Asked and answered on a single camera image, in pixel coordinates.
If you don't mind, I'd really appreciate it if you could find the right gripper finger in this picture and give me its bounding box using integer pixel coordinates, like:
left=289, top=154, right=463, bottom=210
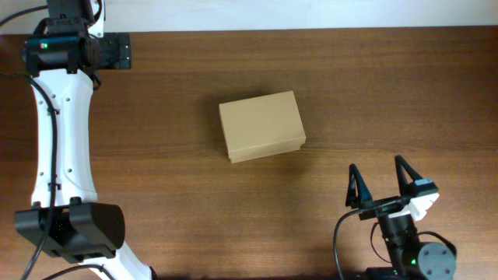
left=345, top=163, right=373, bottom=208
left=395, top=155, right=422, bottom=195

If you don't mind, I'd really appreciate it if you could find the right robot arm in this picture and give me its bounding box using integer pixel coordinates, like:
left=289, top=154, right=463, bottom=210
left=345, top=155, right=457, bottom=279

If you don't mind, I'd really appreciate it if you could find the cardboard box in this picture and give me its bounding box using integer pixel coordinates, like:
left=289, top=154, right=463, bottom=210
left=219, top=91, right=307, bottom=163

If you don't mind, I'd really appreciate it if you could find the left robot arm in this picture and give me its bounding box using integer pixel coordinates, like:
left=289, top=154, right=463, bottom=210
left=15, top=0, right=156, bottom=279

